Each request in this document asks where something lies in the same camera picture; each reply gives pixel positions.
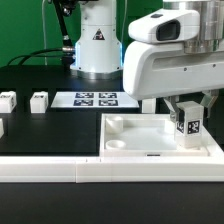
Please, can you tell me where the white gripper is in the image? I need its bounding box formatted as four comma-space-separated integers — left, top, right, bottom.
123, 41, 224, 122

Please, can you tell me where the white square table top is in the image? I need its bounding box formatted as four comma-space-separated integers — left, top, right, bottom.
100, 114, 209, 157

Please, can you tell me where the white marker plate with tags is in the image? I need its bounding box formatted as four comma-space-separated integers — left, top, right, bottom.
51, 92, 139, 108

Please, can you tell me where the white L-shaped obstacle fence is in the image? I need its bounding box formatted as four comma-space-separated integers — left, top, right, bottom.
0, 129, 224, 183

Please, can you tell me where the white block at left edge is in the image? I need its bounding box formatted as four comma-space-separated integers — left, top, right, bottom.
0, 118, 4, 139

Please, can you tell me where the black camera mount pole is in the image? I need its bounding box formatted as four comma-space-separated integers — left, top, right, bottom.
48, 0, 78, 70

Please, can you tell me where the black cable bundle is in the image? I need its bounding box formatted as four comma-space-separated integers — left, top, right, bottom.
6, 48, 73, 67

